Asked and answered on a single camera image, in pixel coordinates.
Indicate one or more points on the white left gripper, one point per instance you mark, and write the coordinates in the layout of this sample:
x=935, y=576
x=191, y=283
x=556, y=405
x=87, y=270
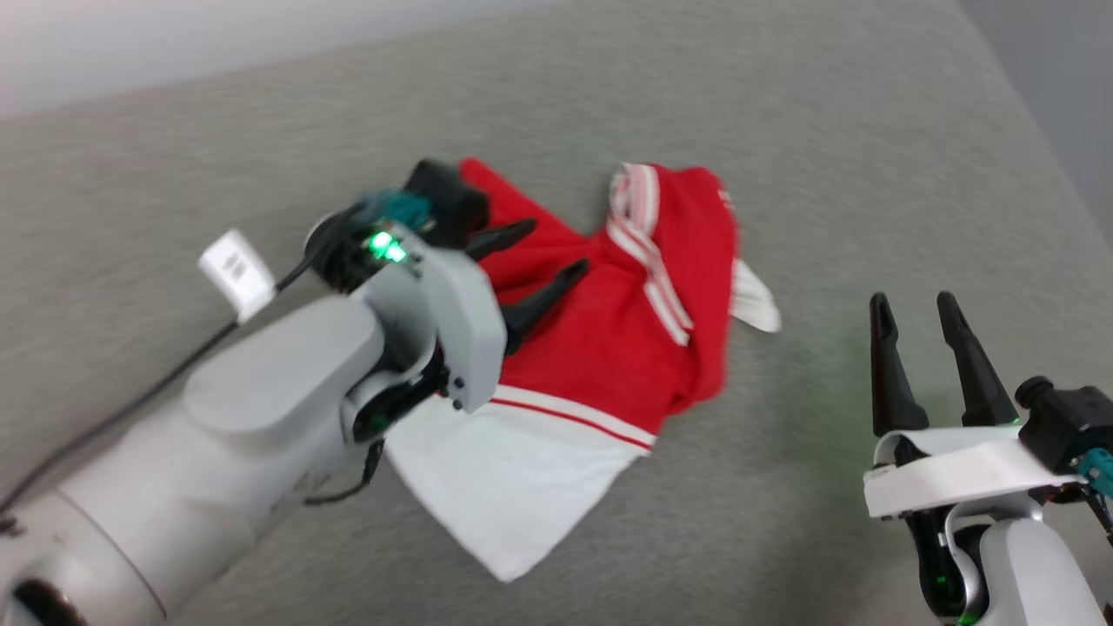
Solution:
x=456, y=322

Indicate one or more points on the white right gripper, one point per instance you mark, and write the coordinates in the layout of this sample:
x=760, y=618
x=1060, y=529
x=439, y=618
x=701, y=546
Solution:
x=956, y=469

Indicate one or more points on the red and white jersey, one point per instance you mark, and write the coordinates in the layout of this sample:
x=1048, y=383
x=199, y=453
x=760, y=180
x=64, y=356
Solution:
x=600, y=348

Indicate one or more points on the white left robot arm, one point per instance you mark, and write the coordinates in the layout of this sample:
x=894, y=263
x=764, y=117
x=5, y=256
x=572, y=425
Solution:
x=226, y=452

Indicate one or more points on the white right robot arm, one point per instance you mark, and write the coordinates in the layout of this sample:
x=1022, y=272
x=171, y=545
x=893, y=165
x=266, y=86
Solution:
x=1026, y=574

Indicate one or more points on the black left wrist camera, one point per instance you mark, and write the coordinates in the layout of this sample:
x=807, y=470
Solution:
x=452, y=204

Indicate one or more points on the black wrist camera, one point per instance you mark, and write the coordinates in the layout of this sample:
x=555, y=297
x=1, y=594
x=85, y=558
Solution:
x=1065, y=426
x=452, y=204

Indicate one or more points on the teal left camera connector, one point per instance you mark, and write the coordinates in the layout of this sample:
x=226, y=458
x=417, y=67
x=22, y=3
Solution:
x=400, y=209

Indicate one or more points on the teal camera connector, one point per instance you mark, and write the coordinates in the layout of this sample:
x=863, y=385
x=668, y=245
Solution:
x=400, y=209
x=1098, y=469

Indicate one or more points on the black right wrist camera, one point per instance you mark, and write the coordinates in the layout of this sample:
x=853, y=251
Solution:
x=1065, y=426

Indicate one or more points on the teal right camera connector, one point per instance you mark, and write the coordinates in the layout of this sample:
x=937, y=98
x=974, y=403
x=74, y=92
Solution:
x=1098, y=469

